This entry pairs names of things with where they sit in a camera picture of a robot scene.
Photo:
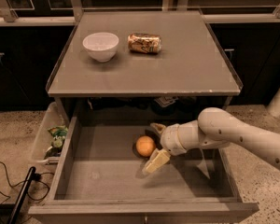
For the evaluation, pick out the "metal railing frame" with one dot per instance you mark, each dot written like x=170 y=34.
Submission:
x=70 y=12

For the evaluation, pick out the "crushed golden soda can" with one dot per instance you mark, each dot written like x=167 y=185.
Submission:
x=144 y=43

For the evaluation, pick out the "black flat bar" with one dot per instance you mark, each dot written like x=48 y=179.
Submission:
x=19 y=202

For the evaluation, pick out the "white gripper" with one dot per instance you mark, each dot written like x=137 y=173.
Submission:
x=170 y=139

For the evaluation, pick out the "white ceramic bowl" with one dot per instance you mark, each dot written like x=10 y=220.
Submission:
x=102 y=46

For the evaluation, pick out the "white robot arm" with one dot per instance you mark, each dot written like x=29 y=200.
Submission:
x=214 y=128

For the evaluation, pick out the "clear plastic storage bin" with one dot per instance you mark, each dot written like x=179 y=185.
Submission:
x=43 y=139

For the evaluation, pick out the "orange fruit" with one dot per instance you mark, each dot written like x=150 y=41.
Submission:
x=145 y=145

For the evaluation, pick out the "grey cabinet with counter top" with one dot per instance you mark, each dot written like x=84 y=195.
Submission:
x=191 y=62

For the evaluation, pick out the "open grey top drawer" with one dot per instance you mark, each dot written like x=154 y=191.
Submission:
x=99 y=180

